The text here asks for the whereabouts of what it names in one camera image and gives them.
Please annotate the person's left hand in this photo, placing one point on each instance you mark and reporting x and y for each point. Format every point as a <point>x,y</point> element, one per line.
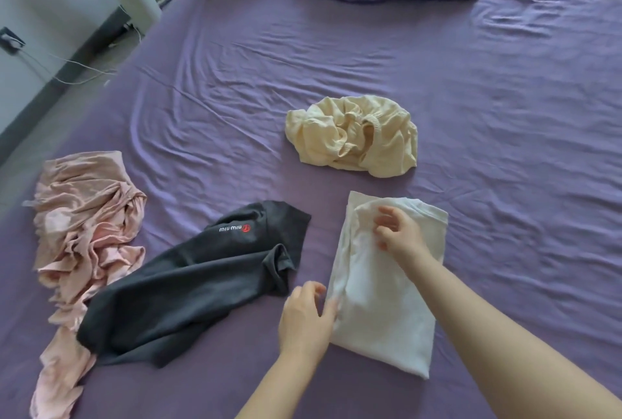
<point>303,326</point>

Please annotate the person's right hand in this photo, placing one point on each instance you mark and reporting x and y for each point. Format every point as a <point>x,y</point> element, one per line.
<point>406,239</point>

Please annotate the person's left thumb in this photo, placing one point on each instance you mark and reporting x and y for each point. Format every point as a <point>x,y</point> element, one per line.
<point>332,313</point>

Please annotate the person's right fingers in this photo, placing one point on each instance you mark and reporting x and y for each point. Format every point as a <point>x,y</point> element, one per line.
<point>385,227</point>

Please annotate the white garment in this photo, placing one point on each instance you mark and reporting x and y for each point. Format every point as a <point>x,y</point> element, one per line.
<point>384,302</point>

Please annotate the person's left forearm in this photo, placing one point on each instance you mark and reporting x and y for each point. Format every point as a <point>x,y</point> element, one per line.
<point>286,384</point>

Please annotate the person's right forearm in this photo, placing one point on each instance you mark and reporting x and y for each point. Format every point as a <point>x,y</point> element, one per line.
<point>486,336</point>

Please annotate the crumpled pale yellow garment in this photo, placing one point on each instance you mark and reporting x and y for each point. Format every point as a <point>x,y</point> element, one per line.
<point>340,142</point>

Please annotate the dark grey garment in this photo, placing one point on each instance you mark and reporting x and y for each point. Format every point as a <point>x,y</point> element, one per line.
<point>184,297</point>

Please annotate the purple bed sheet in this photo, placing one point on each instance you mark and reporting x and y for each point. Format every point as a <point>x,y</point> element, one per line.
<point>495,103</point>

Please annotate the crumpled pink garment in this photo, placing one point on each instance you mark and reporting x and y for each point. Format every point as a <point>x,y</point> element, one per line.
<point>87,219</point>

